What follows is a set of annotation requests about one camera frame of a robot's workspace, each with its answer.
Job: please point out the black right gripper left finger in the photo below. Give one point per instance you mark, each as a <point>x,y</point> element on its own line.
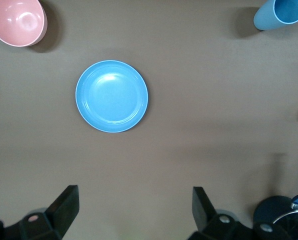
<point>56,215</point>

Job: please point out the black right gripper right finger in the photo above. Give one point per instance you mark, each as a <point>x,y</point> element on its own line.
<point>209,220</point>

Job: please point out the blue plate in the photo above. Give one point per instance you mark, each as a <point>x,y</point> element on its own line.
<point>111,96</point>

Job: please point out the brown table cover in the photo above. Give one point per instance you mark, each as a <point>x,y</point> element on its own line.
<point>189,100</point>

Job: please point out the pink bowl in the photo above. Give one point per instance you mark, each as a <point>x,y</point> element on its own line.
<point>16,20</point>

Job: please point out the blue cup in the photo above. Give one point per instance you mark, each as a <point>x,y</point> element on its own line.
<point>266,17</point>

